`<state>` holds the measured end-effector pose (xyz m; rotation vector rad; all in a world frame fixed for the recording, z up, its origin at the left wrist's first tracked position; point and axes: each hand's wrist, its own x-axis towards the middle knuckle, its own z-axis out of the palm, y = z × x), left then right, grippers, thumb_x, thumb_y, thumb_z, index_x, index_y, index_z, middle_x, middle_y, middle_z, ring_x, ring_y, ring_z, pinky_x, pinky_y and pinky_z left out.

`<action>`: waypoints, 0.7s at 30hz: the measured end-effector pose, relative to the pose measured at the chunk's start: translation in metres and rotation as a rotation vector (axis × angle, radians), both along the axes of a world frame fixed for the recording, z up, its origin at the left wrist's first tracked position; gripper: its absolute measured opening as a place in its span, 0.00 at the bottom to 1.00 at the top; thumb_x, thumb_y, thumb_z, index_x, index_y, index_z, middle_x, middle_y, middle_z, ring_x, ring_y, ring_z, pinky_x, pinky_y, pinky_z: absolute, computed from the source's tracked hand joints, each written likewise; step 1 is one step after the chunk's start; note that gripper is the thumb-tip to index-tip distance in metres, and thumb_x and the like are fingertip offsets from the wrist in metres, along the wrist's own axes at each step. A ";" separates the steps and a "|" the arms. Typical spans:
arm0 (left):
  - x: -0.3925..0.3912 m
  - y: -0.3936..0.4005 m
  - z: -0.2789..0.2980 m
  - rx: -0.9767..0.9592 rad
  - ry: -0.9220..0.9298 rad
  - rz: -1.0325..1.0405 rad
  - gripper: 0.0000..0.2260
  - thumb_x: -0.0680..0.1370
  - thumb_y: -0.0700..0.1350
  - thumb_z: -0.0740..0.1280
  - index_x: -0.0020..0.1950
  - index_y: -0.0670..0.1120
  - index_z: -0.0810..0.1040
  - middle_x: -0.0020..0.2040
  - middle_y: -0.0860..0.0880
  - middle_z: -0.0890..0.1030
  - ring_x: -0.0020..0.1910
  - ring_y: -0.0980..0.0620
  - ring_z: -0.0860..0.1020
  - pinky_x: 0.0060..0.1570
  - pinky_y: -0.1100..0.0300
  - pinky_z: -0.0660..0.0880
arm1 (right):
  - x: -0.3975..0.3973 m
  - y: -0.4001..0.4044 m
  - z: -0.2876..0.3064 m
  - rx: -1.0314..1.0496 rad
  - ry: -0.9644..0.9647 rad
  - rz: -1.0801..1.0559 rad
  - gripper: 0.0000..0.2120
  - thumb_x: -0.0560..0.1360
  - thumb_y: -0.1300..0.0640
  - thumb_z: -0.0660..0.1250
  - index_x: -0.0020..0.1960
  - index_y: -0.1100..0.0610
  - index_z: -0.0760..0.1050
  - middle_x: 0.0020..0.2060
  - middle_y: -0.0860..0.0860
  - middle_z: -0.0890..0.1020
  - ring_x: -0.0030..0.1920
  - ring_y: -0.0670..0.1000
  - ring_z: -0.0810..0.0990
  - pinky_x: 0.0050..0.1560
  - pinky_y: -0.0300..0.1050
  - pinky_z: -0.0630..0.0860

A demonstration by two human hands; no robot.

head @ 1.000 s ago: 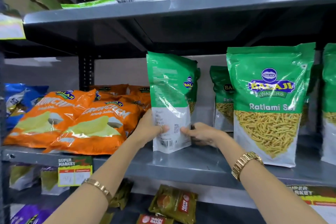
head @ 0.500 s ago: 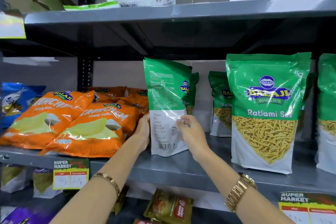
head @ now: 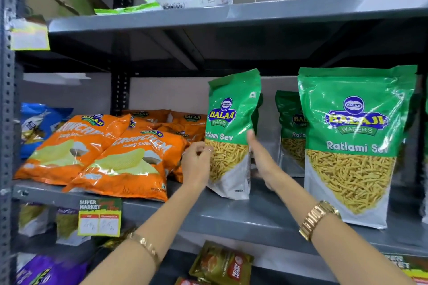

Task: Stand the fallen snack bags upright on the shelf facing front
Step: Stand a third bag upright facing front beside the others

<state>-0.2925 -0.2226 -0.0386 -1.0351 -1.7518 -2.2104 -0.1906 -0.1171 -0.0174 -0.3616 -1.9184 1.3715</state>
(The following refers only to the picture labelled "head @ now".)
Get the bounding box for person's left hand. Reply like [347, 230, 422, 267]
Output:
[180, 141, 214, 194]

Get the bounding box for pile of orange chip bags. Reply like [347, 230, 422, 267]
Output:
[13, 109, 208, 203]

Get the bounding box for clear pouch of olive snack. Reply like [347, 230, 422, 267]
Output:
[55, 208, 91, 247]
[18, 203, 51, 237]

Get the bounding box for purple snack bag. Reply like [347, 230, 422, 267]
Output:
[15, 254, 88, 285]

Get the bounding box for sev packets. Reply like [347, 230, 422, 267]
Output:
[251, 90, 423, 179]

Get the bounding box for person's right forearm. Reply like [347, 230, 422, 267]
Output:
[272, 173, 417, 285]

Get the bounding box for blue chip bag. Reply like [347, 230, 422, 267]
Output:
[20, 102, 73, 159]

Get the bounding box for gold wristwatch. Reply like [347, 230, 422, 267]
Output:
[298, 200, 342, 242]

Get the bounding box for person's right hand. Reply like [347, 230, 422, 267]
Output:
[246, 129, 287, 192]

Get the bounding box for grey metal shelf board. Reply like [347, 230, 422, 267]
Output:
[15, 0, 428, 77]

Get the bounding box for gold foil packet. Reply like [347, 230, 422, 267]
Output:
[100, 228, 138, 250]

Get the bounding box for dark perforated metal post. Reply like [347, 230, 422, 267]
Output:
[111, 0, 132, 116]

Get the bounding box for person's left forearm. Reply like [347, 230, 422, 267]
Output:
[80, 179, 206, 285]

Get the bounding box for grey metal shelf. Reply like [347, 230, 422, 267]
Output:
[12, 174, 428, 257]

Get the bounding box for grey perforated metal post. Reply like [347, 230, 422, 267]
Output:
[0, 0, 16, 285]

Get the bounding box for gold bangle bracelet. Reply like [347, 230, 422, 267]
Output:
[127, 232, 162, 267]

